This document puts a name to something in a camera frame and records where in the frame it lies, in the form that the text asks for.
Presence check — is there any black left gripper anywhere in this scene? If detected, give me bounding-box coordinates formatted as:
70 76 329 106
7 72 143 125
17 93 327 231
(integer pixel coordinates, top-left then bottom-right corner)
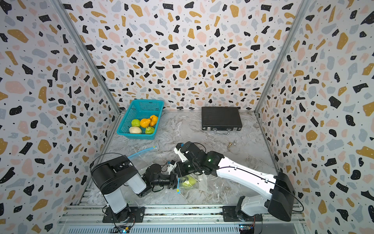
150 173 188 190

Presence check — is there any green fruit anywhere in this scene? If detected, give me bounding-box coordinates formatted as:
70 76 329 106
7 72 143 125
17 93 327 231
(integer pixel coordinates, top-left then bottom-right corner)
180 175 197 188

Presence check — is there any clear zip-top bag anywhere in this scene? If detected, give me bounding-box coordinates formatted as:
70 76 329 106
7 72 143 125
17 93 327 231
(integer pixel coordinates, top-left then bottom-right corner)
128 146 170 176
179 174 232 204

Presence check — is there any orange fruit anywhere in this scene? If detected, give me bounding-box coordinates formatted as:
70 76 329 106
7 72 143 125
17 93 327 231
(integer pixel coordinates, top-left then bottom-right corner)
150 115 158 127
140 119 152 128

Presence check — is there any beige fruit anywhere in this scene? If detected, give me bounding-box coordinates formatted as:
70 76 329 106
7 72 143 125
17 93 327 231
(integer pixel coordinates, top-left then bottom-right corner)
129 126 142 134

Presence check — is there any green pear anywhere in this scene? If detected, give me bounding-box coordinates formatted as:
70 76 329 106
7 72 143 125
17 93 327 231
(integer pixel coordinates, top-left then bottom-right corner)
145 126 155 135
131 119 141 127

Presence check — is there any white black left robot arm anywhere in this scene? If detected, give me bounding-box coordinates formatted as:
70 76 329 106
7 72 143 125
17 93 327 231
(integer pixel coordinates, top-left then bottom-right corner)
91 156 178 224

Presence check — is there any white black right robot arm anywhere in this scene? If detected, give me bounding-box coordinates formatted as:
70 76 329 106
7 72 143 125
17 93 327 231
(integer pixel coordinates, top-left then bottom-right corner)
174 149 296 222

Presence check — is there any black ribbed carrying case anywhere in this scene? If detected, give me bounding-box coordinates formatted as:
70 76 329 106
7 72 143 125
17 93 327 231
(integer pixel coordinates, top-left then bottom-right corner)
201 107 243 135

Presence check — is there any teal plastic basket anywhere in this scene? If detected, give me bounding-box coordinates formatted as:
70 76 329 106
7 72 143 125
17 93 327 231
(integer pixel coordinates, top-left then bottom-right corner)
117 99 164 140

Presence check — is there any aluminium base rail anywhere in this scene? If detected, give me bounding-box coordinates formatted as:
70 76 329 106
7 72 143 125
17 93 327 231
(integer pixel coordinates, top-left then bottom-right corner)
56 205 309 234

